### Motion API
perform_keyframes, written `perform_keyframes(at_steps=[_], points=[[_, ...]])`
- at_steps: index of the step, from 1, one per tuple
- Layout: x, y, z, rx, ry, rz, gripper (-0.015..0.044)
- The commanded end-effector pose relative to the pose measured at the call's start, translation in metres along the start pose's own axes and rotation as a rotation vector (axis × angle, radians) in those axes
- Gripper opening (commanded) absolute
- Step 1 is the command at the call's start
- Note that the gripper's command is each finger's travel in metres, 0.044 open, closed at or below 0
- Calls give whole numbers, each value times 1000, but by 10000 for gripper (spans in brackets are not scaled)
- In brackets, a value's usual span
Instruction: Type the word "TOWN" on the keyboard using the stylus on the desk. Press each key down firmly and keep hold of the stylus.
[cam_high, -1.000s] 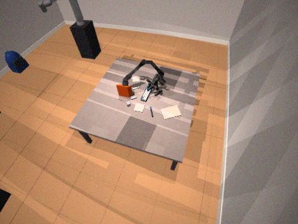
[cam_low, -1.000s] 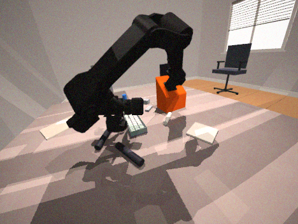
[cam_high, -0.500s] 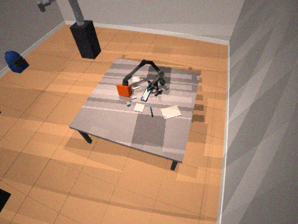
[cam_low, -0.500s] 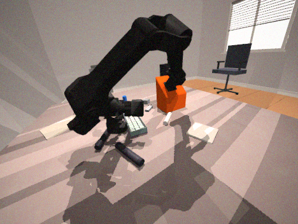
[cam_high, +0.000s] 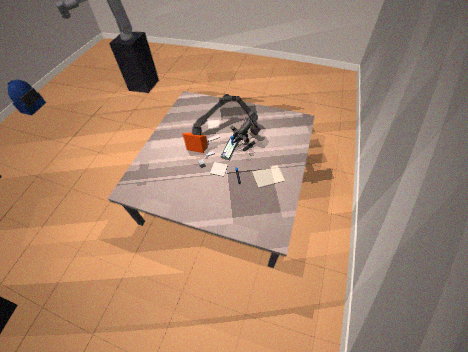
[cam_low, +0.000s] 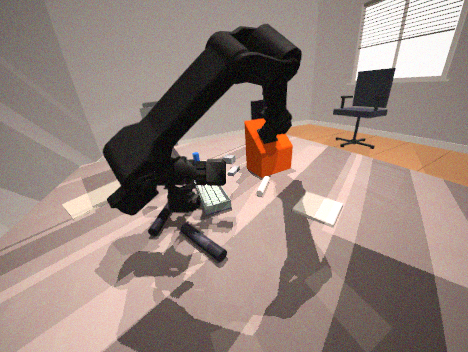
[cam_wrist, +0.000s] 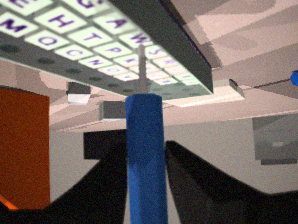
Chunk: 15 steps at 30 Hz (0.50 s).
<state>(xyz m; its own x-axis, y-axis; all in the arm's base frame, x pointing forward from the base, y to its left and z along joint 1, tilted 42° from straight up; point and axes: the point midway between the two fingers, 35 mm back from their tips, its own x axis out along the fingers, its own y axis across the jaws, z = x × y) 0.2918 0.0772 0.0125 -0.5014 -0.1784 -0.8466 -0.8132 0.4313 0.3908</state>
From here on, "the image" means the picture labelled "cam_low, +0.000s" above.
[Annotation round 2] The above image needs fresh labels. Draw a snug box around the white cylinder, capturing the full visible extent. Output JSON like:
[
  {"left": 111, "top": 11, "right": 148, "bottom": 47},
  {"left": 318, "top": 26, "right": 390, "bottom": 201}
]
[{"left": 256, "top": 176, "right": 270, "bottom": 196}]

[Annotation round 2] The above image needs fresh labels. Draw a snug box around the blue stylus with white tip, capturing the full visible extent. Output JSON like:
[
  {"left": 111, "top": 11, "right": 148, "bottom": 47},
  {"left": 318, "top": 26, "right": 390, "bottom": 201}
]
[{"left": 192, "top": 152, "right": 200, "bottom": 163}]

